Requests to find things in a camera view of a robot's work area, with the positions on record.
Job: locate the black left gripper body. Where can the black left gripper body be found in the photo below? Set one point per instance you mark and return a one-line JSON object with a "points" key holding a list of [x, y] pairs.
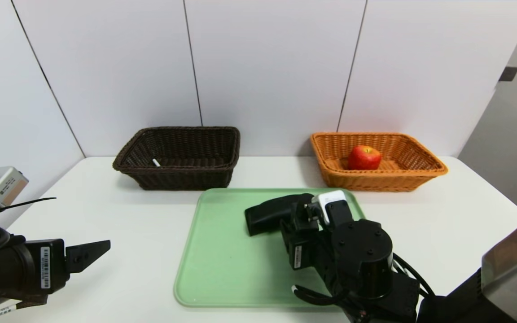
{"points": [[48, 266]]}

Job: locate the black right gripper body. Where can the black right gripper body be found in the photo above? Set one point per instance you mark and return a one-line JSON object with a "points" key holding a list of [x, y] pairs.
{"points": [[295, 251]]}

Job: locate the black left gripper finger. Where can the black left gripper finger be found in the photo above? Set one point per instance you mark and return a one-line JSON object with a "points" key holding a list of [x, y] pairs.
{"points": [[83, 255]]}

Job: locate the red apple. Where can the red apple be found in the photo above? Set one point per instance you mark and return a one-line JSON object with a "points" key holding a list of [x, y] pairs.
{"points": [[364, 158]]}

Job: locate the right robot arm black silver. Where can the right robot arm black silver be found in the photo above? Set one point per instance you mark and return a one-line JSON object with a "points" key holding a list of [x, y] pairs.
{"points": [[366, 255]]}

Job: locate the dark brown wicker basket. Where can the dark brown wicker basket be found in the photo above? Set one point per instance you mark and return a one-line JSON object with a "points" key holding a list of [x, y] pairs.
{"points": [[177, 179]]}

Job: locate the orange wicker basket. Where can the orange wicker basket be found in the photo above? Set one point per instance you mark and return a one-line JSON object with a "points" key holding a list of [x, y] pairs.
{"points": [[397, 179]]}

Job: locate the black glasses case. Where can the black glasses case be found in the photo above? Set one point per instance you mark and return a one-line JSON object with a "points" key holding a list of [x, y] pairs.
{"points": [[267, 213]]}

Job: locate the light green plastic tray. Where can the light green plastic tray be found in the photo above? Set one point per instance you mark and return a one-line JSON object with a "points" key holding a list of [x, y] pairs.
{"points": [[222, 269]]}

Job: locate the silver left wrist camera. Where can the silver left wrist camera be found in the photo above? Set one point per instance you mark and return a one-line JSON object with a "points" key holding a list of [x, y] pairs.
{"points": [[7, 186]]}

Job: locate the small dark wall plate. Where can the small dark wall plate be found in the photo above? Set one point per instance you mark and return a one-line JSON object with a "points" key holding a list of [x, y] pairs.
{"points": [[509, 73]]}

